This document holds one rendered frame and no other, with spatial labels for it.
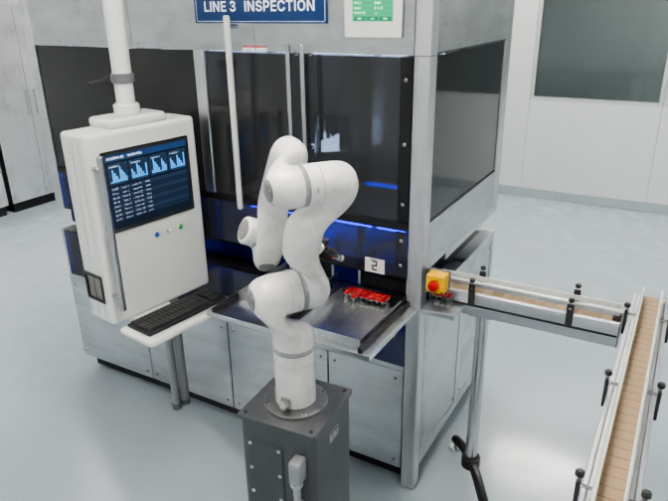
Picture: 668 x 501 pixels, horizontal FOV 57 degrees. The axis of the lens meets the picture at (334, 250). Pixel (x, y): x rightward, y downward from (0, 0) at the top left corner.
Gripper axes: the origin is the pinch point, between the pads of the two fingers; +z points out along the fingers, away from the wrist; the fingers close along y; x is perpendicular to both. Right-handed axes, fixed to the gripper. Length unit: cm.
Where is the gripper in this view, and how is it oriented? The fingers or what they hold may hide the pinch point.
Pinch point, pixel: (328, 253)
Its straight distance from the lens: 199.8
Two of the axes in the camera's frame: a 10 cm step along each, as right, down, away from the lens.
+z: 7.9, 2.3, 5.7
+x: -1.9, -7.9, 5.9
